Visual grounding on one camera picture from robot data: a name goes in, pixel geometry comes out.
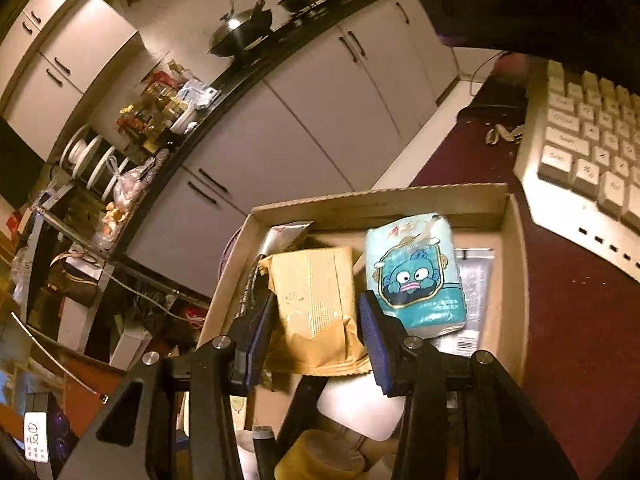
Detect brown patterned bag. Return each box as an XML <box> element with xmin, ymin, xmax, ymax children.
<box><xmin>47</xmin><ymin>252</ymin><xmax>108</xmax><ymax>306</ymax></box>

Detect black device white label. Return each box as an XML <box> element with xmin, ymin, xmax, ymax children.
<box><xmin>0</xmin><ymin>390</ymin><xmax>81</xmax><ymax>480</ymax></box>

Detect steel wok with lid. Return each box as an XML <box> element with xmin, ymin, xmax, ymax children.
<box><xmin>206</xmin><ymin>0</ymin><xmax>275</xmax><ymax>58</ymax></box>

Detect black computer monitor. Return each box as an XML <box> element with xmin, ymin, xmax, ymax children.
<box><xmin>415</xmin><ymin>0</ymin><xmax>640</xmax><ymax>81</ymax></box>

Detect peanut shells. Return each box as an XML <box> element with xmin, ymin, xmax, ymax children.
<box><xmin>484</xmin><ymin>124</ymin><xmax>525</xmax><ymax>146</ymax></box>

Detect white wall cabinets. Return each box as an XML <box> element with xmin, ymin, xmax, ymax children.
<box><xmin>0</xmin><ymin>0</ymin><xmax>141</xmax><ymax>161</ymax></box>

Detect teal cartoon tissue pack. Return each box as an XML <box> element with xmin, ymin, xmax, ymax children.
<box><xmin>364</xmin><ymin>212</ymin><xmax>468</xmax><ymax>338</ymax></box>

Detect golden brown snack packet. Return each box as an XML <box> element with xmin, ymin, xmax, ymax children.
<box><xmin>259</xmin><ymin>246</ymin><xmax>373</xmax><ymax>377</ymax></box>

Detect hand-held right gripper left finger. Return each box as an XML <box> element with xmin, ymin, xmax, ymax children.
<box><xmin>57</xmin><ymin>290</ymin><xmax>278</xmax><ymax>480</ymax></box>

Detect silver foil packet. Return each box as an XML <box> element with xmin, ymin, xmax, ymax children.
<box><xmin>430</xmin><ymin>247</ymin><xmax>496</xmax><ymax>356</ymax></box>

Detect row of condiment bottles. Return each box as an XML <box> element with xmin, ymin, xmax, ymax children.
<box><xmin>116</xmin><ymin>60</ymin><xmax>201</xmax><ymax>156</ymax></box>

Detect beige keyboard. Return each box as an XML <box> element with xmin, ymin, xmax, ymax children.
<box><xmin>514</xmin><ymin>59</ymin><xmax>640</xmax><ymax>283</ymax></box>

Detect black kitchen countertop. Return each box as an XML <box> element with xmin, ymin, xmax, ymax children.
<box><xmin>112</xmin><ymin>0</ymin><xmax>416</xmax><ymax>261</ymax></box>

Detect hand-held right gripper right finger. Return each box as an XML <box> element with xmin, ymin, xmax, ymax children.
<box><xmin>357</xmin><ymin>291</ymin><xmax>568</xmax><ymax>480</ymax></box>

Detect white kitchen cabinets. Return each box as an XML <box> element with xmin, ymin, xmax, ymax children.
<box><xmin>125</xmin><ymin>0</ymin><xmax>461</xmax><ymax>298</ymax></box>

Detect white plastic bag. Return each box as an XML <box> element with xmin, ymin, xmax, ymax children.
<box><xmin>177</xmin><ymin>79</ymin><xmax>221</xmax><ymax>110</ymax></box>

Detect silver packet red print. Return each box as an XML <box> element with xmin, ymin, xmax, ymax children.
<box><xmin>257</xmin><ymin>220</ymin><xmax>316</xmax><ymax>258</ymax></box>

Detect cardboard box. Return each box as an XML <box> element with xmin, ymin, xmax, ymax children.
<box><xmin>192</xmin><ymin>182</ymin><xmax>531</xmax><ymax>480</ymax></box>

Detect white plates in rack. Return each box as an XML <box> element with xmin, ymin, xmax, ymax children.
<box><xmin>59</xmin><ymin>124</ymin><xmax>132</xmax><ymax>201</ymax></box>

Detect yellow round jar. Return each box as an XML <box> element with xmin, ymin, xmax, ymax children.
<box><xmin>274</xmin><ymin>429</ymin><xmax>368</xmax><ymax>480</ymax></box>

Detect clear bag of food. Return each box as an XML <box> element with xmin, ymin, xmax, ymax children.
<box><xmin>95</xmin><ymin>150</ymin><xmax>171</xmax><ymax>251</ymax></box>

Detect grey metal rack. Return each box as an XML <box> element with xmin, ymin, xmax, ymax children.
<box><xmin>15</xmin><ymin>180</ymin><xmax>211</xmax><ymax>361</ymax></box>

